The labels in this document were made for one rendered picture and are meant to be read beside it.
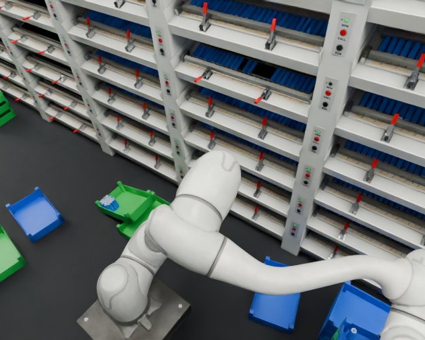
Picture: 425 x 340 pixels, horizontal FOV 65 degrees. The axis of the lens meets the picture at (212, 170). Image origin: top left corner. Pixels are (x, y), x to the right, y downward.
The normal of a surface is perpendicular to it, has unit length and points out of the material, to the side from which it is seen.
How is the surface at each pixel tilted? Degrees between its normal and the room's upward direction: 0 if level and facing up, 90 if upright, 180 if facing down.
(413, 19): 108
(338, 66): 90
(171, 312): 2
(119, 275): 12
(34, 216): 0
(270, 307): 0
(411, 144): 18
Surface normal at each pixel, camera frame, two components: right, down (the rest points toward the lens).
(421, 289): -0.07, -0.29
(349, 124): -0.21, -0.46
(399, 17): -0.53, 0.80
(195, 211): 0.12, -0.47
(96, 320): -0.07, -0.66
